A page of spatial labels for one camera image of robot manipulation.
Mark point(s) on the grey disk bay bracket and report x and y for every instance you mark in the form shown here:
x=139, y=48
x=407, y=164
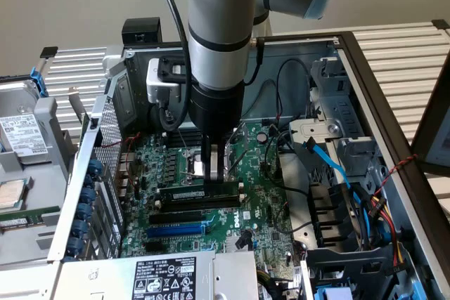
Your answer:
x=316, y=128

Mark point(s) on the long black expansion slot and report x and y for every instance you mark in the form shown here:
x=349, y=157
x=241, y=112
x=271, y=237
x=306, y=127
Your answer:
x=175, y=218

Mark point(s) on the round coin battery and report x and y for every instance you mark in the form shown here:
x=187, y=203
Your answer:
x=261, y=136

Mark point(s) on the black plastic fan shroud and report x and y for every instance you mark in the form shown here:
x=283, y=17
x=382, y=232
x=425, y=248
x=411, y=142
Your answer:
x=327, y=208

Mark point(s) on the green motherboard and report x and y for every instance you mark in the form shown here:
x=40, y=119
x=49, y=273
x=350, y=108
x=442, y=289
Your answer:
x=253, y=173

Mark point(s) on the dark framed panel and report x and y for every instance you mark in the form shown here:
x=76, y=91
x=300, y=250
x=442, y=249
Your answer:
x=427, y=121

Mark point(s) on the black table corner cap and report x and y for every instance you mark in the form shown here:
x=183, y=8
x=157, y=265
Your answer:
x=441, y=24

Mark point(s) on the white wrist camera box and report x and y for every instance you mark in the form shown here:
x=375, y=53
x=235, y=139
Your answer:
x=158, y=89

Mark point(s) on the blue expansion slot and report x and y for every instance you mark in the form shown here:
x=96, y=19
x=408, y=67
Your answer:
x=175, y=230

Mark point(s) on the metal expansion card bracket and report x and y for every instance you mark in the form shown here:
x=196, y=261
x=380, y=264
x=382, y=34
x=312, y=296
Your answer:
x=75, y=103

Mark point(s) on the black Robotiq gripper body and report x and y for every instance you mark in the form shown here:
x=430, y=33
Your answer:
x=216, y=110

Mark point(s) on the thin metal locking lever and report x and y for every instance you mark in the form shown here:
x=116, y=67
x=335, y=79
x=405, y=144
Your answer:
x=182, y=139

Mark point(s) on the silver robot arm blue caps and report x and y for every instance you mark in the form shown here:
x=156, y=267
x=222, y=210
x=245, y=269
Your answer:
x=218, y=15

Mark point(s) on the black box with port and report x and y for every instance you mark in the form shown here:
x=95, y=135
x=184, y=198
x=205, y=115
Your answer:
x=140, y=29

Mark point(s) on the silver hard disk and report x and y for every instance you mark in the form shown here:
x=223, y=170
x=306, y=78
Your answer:
x=21, y=131

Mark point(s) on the blue plastic tab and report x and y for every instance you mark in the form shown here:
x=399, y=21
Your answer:
x=334, y=294

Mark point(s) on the silver CPU chip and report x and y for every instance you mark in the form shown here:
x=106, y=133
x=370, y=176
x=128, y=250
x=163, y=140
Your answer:
x=10, y=194

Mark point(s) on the dark grey plastic cage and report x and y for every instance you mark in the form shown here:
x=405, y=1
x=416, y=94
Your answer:
x=351, y=265

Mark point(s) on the silver power supply unit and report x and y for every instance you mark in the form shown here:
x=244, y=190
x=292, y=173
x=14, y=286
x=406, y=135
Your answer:
x=105, y=279

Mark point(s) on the short black expansion slot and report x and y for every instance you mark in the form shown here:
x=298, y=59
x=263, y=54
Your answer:
x=156, y=247

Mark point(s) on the silver metal disk bay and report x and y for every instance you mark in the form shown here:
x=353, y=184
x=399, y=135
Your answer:
x=351, y=149

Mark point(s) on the grey parts rack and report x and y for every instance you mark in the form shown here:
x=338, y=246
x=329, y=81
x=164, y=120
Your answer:
x=49, y=180

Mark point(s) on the blue plastic disk rail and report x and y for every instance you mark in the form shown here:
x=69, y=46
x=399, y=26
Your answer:
x=39, y=82

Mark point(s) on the metal socket cover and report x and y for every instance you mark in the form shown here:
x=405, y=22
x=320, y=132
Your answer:
x=228, y=159

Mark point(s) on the open metal PC case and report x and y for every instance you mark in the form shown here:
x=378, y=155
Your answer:
x=299, y=47

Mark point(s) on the black RAM slot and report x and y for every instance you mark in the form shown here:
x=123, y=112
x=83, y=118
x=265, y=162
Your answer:
x=183, y=144
x=200, y=203
x=200, y=207
x=183, y=133
x=183, y=141
x=183, y=137

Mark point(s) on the CPU socket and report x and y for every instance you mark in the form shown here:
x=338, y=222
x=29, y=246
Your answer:
x=195, y=166

